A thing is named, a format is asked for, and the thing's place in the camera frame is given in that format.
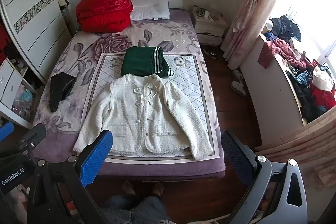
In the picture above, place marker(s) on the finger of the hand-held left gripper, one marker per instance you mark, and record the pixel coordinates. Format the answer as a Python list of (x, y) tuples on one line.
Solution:
[(32, 136), (6, 129)]

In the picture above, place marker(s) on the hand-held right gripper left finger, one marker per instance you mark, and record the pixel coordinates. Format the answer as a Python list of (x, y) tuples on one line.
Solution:
[(96, 157)]

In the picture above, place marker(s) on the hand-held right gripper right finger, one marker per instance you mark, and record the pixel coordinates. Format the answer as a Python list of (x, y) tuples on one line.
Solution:
[(236, 158)]

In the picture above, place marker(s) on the white fluffy towel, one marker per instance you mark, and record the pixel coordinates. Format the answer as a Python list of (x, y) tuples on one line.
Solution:
[(147, 111)]

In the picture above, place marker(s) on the pile of mixed clothes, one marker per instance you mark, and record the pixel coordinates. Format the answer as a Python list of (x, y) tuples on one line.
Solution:
[(302, 87)]

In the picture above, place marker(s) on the white drawer cabinet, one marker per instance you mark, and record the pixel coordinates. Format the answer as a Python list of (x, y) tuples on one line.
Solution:
[(10, 85)]

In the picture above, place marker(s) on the black garment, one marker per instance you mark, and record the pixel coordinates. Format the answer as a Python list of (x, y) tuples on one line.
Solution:
[(61, 87)]

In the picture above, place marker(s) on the person's legs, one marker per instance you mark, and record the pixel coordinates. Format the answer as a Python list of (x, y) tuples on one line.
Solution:
[(139, 211)]

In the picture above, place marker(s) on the white slipper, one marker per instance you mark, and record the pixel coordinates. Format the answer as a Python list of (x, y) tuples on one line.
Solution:
[(237, 75), (239, 88)]

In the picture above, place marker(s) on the white bay window ledge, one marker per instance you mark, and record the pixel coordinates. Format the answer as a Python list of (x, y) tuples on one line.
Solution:
[(273, 90)]

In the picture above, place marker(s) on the red hanging garment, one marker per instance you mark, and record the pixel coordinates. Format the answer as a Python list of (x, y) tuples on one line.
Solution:
[(2, 41)]

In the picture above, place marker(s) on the white quilted flower mat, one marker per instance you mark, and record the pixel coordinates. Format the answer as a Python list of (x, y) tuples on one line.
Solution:
[(185, 77)]

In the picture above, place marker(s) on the purple floral blanket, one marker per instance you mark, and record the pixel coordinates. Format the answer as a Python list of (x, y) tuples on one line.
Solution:
[(86, 48)]

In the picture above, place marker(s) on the green folded garment white stripes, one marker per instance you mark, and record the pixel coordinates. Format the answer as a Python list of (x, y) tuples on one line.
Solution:
[(139, 61)]

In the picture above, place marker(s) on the dark sneakers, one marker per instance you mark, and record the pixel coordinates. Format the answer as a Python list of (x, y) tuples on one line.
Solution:
[(210, 53)]

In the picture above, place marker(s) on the white wardrobe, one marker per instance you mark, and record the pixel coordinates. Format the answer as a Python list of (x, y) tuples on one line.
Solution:
[(34, 16)]

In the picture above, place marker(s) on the white nightstand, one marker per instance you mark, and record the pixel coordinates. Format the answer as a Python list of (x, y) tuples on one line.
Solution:
[(210, 28)]

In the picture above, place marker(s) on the red quilt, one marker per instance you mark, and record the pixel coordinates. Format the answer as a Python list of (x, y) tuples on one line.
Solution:
[(105, 8)]

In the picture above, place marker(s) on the white cup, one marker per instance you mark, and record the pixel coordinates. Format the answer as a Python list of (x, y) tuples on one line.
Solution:
[(206, 14)]

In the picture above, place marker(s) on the white pillow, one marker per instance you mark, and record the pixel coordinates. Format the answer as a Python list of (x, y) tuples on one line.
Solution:
[(151, 12)]

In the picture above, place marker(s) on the pink patterned curtain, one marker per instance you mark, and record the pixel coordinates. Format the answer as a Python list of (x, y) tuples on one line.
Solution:
[(252, 3)]

